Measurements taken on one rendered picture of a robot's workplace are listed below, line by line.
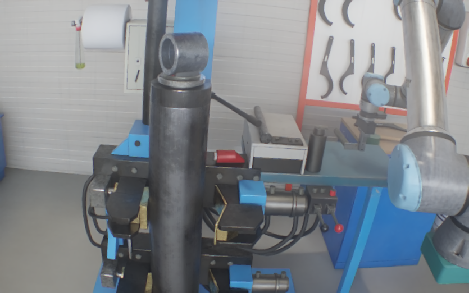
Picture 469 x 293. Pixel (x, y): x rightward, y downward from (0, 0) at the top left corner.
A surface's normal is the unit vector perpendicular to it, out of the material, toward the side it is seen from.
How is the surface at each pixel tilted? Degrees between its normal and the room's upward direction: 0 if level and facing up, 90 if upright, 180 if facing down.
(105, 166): 90
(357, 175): 0
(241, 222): 0
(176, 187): 90
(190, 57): 93
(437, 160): 44
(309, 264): 0
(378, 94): 90
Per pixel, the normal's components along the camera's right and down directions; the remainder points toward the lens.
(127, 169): 0.05, 0.40
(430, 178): -0.09, -0.11
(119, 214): 0.09, -0.91
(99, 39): 0.00, 0.77
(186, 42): 0.51, -0.24
